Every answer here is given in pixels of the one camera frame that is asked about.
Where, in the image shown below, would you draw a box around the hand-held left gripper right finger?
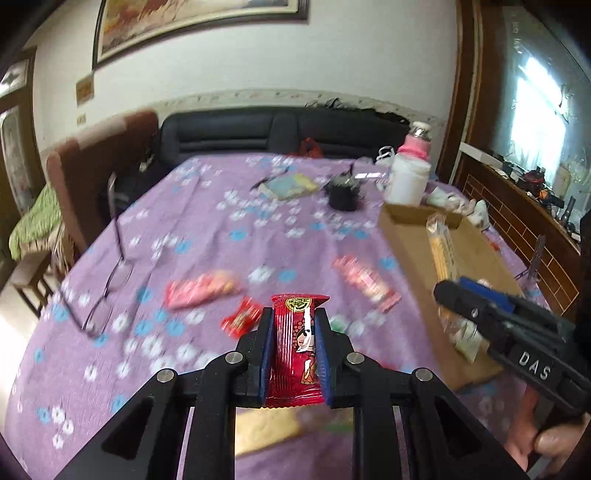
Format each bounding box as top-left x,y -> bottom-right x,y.
316,305 -> 529,480

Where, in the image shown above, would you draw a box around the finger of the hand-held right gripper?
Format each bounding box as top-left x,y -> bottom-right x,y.
433,281 -> 506,341
458,276 -> 564,334

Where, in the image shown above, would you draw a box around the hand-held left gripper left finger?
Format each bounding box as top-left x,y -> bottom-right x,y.
55,305 -> 278,480

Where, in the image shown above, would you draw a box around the red figure-print snack packet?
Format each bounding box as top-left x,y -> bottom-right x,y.
264,294 -> 331,409

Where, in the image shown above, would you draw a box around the shallow cardboard box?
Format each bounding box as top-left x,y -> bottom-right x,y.
379,203 -> 525,393

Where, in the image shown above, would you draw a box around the pink cartoon snack packet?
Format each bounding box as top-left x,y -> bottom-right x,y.
332,256 -> 402,311

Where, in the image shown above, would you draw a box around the person's right hand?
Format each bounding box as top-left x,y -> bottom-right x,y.
504,389 -> 591,472

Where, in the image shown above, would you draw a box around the pale clear-wrapped biscuit packet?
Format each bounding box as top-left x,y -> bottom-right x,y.
438,307 -> 482,364

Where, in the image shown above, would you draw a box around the metal phone stand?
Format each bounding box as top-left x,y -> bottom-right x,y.
512,234 -> 548,283

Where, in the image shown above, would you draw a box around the small red candy packet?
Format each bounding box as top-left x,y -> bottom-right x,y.
221,298 -> 263,334

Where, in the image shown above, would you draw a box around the brick-patterned wooden cabinet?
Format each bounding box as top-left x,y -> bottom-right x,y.
455,141 -> 585,319

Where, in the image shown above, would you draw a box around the white crumpled cloth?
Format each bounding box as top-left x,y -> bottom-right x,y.
425,189 -> 490,232

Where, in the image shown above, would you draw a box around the orange pink snack packet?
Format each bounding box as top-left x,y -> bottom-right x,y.
165,271 -> 242,310

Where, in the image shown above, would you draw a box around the white plastic jar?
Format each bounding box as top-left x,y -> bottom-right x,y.
385,152 -> 431,206

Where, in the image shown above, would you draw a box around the white flat box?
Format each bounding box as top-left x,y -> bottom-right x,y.
458,141 -> 504,167

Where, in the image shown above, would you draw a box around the clear plastic cups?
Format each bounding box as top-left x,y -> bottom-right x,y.
353,159 -> 391,183

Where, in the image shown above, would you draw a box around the pink sleeved thermos bottle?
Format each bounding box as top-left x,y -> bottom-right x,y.
397,121 -> 435,160

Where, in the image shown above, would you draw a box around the thin-framed eyeglasses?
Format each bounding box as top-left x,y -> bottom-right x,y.
81,173 -> 134,337

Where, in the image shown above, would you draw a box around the pale green notebook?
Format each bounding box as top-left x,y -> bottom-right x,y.
259,173 -> 319,200

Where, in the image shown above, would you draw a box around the frosted glass partition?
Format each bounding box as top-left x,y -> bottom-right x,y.
489,4 -> 591,185

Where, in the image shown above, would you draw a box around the dark jacket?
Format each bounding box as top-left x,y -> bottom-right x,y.
305,97 -> 411,125

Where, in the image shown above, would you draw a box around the black leather sofa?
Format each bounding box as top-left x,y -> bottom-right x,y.
159,104 -> 411,169

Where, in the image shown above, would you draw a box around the green patterned cloth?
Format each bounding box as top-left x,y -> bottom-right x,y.
9,182 -> 63,261

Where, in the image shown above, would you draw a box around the brown upholstered chair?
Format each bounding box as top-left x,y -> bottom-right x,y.
46,110 -> 160,252

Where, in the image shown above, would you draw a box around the framed horse painting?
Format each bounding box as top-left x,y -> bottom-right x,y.
92,0 -> 309,70

